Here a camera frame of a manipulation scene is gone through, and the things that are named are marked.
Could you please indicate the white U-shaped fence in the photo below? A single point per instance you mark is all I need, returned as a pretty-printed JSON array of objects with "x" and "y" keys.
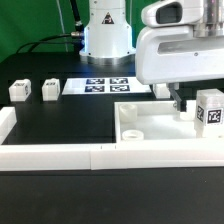
[{"x": 124, "y": 155}]

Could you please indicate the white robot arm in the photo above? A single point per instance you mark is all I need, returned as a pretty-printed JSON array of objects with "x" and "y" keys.
[{"x": 182, "y": 40}]

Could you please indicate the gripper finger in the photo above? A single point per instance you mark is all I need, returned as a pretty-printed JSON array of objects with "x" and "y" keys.
[{"x": 179, "y": 101}]

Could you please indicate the white tag sheet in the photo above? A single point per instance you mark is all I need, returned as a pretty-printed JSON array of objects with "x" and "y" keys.
[{"x": 109, "y": 85}]

